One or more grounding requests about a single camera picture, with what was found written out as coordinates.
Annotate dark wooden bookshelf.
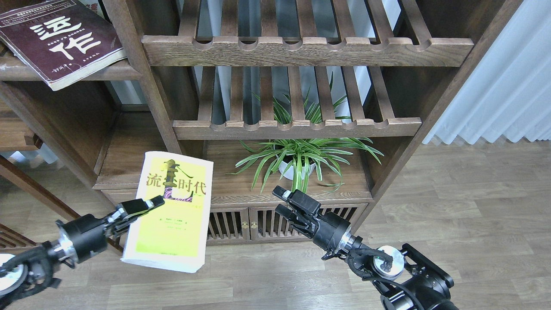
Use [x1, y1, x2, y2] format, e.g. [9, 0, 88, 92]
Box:
[1, 0, 521, 245]

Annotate yellow green cover book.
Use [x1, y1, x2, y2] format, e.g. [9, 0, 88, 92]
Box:
[121, 151, 213, 273]

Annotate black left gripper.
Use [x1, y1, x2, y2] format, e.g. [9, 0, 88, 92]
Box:
[56, 195, 165, 269]

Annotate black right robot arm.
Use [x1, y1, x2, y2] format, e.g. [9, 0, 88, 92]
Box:
[273, 186, 456, 310]

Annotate white plant pot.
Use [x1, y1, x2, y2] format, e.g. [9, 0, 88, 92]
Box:
[278, 159, 316, 180]

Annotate white pleated curtain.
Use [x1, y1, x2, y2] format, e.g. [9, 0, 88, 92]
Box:
[423, 0, 551, 144]

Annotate dark maroon cover book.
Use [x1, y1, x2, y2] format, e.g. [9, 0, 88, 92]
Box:
[0, 0, 127, 91]

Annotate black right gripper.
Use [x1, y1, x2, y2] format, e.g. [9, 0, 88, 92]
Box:
[272, 185, 360, 259]

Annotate green spider plant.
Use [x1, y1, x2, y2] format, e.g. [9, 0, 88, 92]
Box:
[228, 72, 384, 194]

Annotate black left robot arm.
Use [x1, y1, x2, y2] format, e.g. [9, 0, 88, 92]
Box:
[1, 195, 164, 309]

